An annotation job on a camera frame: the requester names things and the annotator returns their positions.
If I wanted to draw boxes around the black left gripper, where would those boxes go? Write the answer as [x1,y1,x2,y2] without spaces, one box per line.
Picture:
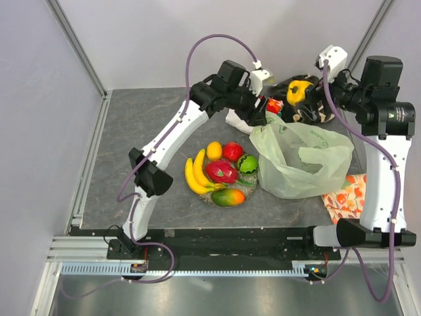
[225,80,269,127]

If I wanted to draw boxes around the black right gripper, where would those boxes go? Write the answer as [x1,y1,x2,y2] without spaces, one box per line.
[296,63,371,121]

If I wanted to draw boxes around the yellow fake bell pepper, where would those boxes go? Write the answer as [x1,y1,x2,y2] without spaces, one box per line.
[287,80,313,106]

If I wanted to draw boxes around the red fake apple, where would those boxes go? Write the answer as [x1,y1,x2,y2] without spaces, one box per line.
[222,142,244,163]

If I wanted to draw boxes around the green fake round fruit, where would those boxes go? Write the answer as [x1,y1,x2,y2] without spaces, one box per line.
[236,154,259,174]

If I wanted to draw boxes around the avocado print plastic bag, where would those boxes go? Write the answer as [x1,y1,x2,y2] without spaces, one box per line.
[249,113,354,199]

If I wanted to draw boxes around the red fake dragon fruit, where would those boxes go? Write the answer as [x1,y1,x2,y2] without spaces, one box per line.
[205,160,253,187]

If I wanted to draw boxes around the yellow fake banana bunch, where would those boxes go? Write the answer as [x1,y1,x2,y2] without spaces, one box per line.
[184,149,226,195]

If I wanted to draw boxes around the orange green fake mango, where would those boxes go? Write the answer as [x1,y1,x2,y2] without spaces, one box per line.
[211,188,246,207]

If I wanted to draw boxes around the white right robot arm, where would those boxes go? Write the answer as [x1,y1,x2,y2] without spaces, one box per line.
[301,55,416,259]

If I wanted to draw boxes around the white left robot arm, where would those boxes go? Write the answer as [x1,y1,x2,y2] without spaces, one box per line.
[121,60,272,259]

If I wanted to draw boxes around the black beige patterned cloth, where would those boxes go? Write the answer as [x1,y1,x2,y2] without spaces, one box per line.
[266,74,330,124]

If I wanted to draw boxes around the white cartoon print cloth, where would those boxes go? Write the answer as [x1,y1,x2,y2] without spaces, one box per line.
[225,97,284,135]

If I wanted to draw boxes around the orange floral cloth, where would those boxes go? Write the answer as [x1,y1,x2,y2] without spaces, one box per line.
[322,174,366,224]

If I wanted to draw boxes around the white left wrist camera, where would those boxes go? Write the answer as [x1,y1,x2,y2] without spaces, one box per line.
[249,60,274,96]

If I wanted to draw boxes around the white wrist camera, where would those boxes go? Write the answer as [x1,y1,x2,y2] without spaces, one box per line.
[315,45,348,83]
[249,60,274,96]

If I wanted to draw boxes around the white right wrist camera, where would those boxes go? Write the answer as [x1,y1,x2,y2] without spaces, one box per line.
[315,45,348,83]

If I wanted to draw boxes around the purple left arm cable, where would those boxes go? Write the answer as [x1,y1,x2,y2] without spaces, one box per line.
[59,32,262,299]

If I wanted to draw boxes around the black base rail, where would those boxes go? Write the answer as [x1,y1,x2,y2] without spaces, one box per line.
[107,227,341,262]

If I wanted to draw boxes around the grey slotted cable duct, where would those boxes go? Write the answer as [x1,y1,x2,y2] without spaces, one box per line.
[61,262,327,278]

